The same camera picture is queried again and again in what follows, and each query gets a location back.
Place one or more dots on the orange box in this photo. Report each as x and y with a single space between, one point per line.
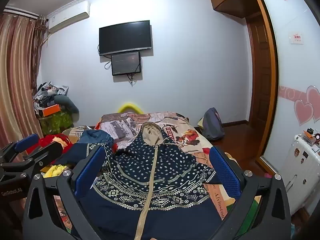
51 110

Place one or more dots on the grey cushion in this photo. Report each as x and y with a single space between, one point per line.
68 103

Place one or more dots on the blue jeans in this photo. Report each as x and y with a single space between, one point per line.
92 136

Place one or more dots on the pink plastic item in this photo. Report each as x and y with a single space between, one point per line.
268 175

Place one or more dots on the pile of clutter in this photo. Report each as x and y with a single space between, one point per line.
46 92

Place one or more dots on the wooden door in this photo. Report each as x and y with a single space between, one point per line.
261 80

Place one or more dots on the red plush toy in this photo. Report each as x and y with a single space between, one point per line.
55 138

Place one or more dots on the striped pink curtain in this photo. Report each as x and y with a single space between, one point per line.
17 80

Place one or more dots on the wardrobe sliding door with hearts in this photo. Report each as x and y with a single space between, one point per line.
295 67

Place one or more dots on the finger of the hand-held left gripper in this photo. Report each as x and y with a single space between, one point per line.
50 151
26 142

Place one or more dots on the yellow cloth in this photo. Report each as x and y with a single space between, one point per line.
56 170

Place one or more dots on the pile of small gadgets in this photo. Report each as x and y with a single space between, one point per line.
310 136

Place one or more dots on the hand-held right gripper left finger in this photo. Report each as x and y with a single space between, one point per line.
88 173

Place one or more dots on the white air conditioner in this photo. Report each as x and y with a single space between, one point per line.
68 17

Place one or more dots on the black wall television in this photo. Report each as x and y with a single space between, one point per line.
125 37

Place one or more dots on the white cabinet with stickers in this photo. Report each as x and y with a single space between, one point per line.
297 170

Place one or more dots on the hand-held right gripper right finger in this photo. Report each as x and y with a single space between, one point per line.
225 172

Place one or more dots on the printed blanket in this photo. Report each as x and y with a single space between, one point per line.
185 135

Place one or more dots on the green patterned bag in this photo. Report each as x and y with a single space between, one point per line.
56 122

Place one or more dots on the yellow paper bag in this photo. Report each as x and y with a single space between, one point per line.
200 125

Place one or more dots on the navy patterned hooded sweater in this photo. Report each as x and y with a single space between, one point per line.
125 180

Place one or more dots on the red label sticker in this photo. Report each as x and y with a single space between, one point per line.
296 38

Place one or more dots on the small black monitor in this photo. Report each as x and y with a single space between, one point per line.
126 63

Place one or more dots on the grey backpack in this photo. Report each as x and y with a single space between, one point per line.
212 126

